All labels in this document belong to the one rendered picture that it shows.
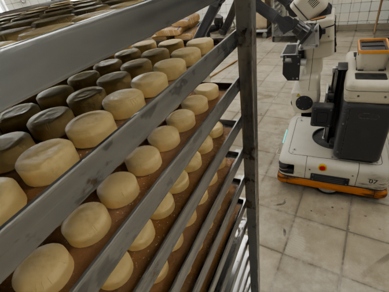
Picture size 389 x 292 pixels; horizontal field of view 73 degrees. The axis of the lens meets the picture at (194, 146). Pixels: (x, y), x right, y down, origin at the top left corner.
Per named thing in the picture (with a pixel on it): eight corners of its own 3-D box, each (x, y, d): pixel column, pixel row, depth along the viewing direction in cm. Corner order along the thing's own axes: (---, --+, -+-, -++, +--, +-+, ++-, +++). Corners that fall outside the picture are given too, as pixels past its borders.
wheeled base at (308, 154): (377, 145, 210) (385, 118, 195) (385, 203, 165) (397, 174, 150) (289, 136, 238) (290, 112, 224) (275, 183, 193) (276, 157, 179)
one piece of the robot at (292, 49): (309, 65, 179) (313, 32, 166) (305, 81, 159) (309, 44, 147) (285, 65, 185) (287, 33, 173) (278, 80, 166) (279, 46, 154)
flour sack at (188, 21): (187, 27, 536) (186, 18, 526) (170, 28, 553) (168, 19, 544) (201, 19, 586) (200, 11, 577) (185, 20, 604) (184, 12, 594)
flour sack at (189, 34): (191, 40, 552) (190, 33, 544) (174, 41, 570) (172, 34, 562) (205, 31, 602) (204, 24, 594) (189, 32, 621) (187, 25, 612)
